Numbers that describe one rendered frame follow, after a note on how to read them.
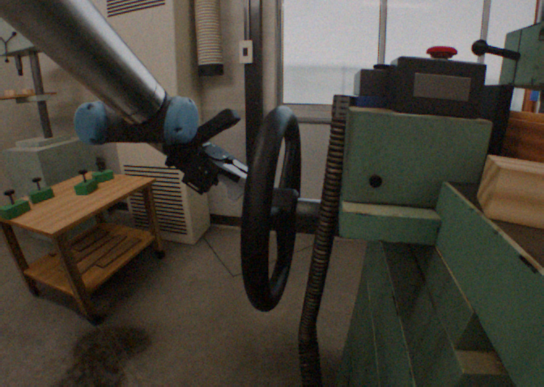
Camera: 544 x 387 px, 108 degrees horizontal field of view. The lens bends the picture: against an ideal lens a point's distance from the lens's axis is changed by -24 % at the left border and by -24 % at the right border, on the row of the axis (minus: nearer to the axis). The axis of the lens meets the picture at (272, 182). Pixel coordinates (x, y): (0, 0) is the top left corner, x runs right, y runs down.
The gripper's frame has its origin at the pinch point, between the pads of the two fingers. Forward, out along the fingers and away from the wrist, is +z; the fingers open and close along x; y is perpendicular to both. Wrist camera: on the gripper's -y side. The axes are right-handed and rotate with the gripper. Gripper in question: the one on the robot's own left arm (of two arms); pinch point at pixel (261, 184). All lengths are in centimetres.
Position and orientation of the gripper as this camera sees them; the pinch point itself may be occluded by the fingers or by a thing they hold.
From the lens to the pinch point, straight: 49.6
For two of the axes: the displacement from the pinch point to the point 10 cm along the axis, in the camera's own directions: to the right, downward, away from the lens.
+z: 8.4, 5.4, -0.7
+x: -2.4, 2.5, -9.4
